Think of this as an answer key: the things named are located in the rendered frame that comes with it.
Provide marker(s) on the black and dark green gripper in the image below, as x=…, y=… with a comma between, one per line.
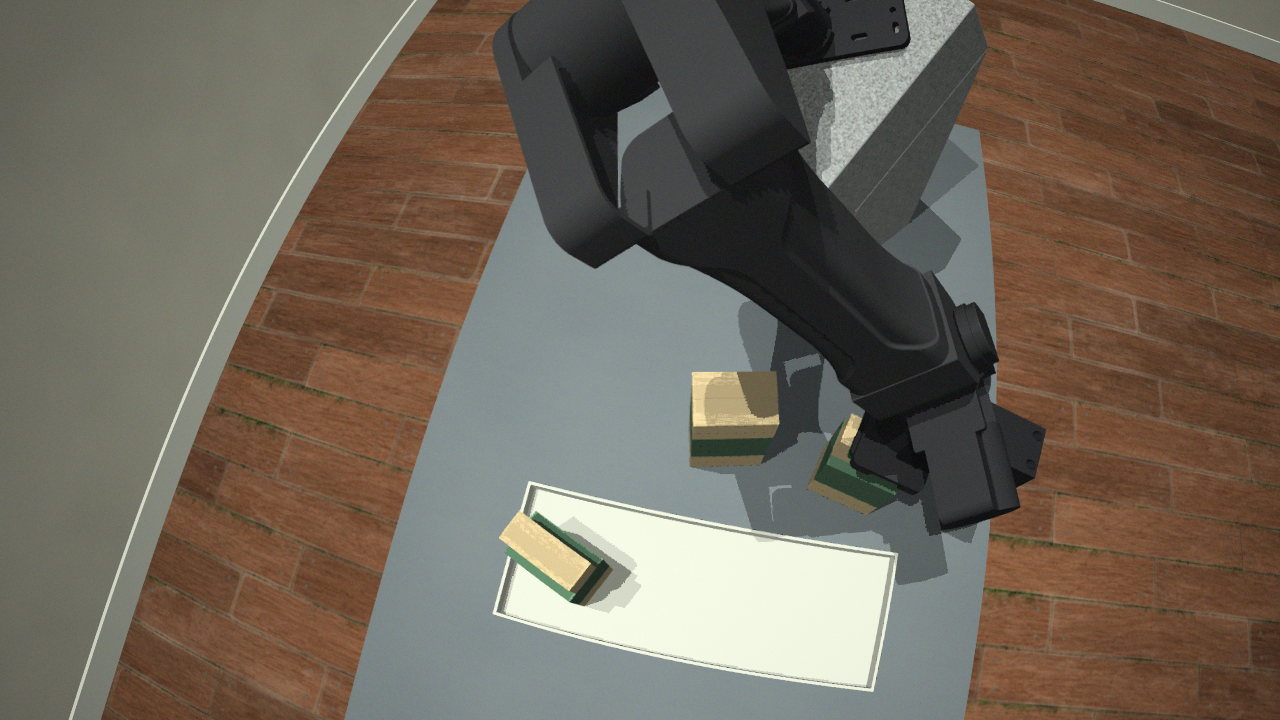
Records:
x=880, y=442

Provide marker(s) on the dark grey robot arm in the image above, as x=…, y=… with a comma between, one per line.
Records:
x=762, y=224

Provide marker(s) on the white shallow tray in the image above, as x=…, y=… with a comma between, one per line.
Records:
x=713, y=595

